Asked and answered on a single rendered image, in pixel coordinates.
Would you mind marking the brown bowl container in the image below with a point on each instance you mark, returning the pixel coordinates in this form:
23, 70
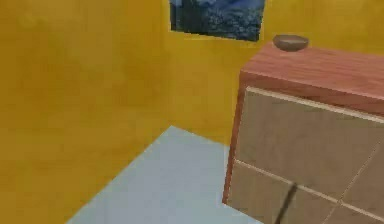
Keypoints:
290, 42

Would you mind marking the red-brown chest of drawers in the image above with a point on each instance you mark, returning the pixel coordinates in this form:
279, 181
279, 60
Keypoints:
310, 133

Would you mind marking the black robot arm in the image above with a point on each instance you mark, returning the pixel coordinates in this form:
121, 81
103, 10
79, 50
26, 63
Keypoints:
286, 206

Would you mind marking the blue framed wall picture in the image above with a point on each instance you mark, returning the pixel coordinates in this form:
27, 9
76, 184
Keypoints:
216, 18

